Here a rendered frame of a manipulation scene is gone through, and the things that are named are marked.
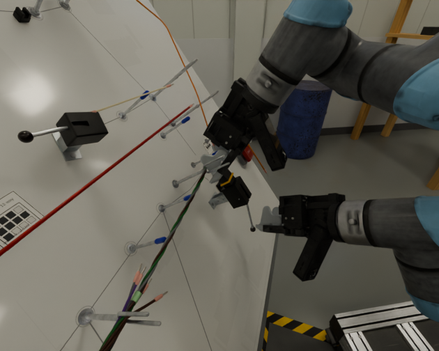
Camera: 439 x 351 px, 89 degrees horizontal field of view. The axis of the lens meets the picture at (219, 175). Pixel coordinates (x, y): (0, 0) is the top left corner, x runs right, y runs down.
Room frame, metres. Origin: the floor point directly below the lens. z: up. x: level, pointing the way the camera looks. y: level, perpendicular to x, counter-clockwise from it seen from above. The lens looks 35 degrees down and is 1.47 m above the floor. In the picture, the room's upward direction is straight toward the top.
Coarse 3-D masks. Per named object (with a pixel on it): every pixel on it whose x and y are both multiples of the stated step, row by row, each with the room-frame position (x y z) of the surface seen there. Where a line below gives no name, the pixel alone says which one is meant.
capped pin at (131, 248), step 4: (156, 240) 0.20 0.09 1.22; (160, 240) 0.20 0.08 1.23; (164, 240) 0.20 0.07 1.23; (132, 244) 0.23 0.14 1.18; (140, 244) 0.21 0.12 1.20; (144, 244) 0.21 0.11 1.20; (148, 244) 0.20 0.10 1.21; (128, 248) 0.22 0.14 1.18; (132, 248) 0.22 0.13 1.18; (136, 248) 0.21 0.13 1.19; (128, 252) 0.21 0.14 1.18; (132, 252) 0.22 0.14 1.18
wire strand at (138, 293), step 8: (200, 184) 0.31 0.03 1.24; (192, 192) 0.28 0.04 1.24; (184, 208) 0.25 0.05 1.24; (176, 224) 0.22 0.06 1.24; (168, 240) 0.19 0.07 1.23; (160, 256) 0.17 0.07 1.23; (152, 264) 0.16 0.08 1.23; (152, 272) 0.15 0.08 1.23; (144, 280) 0.14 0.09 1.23; (136, 296) 0.12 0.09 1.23
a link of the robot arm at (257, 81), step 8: (256, 64) 0.38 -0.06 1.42; (256, 72) 0.37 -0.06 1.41; (264, 72) 0.36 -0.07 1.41; (248, 80) 0.38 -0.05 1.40; (256, 80) 0.36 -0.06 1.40; (264, 80) 0.36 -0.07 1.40; (272, 80) 0.35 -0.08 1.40; (280, 80) 0.35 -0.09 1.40; (248, 88) 0.38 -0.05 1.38; (256, 88) 0.36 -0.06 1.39; (264, 88) 0.35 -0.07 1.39; (272, 88) 0.35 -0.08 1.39; (280, 88) 0.35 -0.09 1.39; (288, 88) 0.35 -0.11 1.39; (256, 96) 0.36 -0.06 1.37; (264, 96) 0.35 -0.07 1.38; (272, 96) 0.35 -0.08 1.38; (280, 96) 0.35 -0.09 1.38; (272, 104) 0.36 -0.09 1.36; (280, 104) 0.36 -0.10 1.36
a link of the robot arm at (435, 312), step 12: (408, 276) 0.18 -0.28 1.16; (420, 276) 0.17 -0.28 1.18; (432, 276) 0.17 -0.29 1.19; (408, 288) 0.18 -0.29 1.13; (420, 288) 0.17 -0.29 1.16; (432, 288) 0.16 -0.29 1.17; (420, 300) 0.16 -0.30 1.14; (432, 300) 0.15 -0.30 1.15; (420, 312) 0.16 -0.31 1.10; (432, 312) 0.15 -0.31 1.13
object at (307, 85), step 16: (304, 80) 2.95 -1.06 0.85; (288, 96) 2.59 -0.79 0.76; (304, 96) 2.47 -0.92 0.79; (320, 96) 2.45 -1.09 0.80; (288, 112) 2.55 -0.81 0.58; (304, 112) 2.45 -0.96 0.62; (320, 112) 2.47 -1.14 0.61; (288, 128) 2.52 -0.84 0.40; (304, 128) 2.45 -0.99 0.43; (320, 128) 2.52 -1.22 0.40; (288, 144) 2.50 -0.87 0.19; (304, 144) 2.44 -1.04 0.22
